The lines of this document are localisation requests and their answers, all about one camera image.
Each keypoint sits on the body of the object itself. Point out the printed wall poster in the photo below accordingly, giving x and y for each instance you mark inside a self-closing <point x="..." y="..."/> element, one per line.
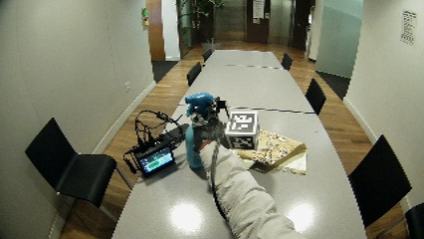
<point x="409" y="27"/>

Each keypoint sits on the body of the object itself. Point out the white wall outlet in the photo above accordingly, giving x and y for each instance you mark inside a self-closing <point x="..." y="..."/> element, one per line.
<point x="128" y="86"/>

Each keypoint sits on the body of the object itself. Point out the beige patterned cloth bag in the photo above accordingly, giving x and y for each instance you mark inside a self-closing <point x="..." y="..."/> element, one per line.
<point x="276" y="151"/>

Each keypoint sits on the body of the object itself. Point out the green wall sign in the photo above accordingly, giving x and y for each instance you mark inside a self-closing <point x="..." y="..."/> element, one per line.
<point x="146" y="16"/>

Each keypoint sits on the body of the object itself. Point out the black chair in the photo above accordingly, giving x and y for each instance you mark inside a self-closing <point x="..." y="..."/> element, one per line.
<point x="417" y="220"/>
<point x="74" y="169"/>
<point x="380" y="181"/>
<point x="287" y="61"/>
<point x="316" y="95"/>
<point x="208" y="54"/>
<point x="194" y="73"/>

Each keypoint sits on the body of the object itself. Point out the white paper on door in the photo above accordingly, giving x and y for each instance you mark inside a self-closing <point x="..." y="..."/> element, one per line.
<point x="259" y="9"/>

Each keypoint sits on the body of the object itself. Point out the grey plant pot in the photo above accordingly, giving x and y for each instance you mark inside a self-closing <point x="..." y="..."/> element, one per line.
<point x="212" y="45"/>

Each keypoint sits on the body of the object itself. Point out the white cube of black markers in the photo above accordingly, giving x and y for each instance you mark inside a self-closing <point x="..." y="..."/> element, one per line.
<point x="243" y="131"/>

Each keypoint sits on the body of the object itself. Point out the black camera with screen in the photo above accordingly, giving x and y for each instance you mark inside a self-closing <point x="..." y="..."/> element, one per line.
<point x="158" y="156"/>

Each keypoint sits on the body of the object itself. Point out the green potted plant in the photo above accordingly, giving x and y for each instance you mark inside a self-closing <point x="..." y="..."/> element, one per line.
<point x="200" y="16"/>

